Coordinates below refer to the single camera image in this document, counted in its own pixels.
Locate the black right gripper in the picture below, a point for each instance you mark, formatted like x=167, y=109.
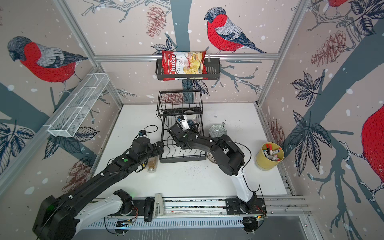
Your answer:
x=194, y=129

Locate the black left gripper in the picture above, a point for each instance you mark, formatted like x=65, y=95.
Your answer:
x=156, y=151

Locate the white brown patterned bowl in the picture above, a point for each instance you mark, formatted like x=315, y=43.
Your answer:
x=211, y=158

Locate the white ceramic bowl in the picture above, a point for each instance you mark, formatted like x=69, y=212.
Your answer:
x=190, y=114

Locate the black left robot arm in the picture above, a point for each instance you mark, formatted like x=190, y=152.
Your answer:
x=57, y=217

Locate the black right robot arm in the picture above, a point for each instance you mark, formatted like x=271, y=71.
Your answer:
x=229, y=158

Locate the black two-tier dish rack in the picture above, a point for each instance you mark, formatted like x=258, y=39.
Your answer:
x=172, y=104

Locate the small glass spice jar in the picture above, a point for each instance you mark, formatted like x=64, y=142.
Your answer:
x=152, y=164

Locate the grey green patterned bowl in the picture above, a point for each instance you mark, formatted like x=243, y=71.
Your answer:
x=216, y=131

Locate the red cassava chips bag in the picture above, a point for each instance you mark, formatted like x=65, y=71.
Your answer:
x=183, y=63

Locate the yellow cup with markers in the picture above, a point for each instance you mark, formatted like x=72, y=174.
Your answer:
x=269, y=156

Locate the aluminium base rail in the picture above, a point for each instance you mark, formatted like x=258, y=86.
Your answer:
x=182, y=213

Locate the black wall wire basket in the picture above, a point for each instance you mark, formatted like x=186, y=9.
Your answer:
x=213, y=71

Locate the white wire wall shelf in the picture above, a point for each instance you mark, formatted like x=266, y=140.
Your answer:
x=72, y=116

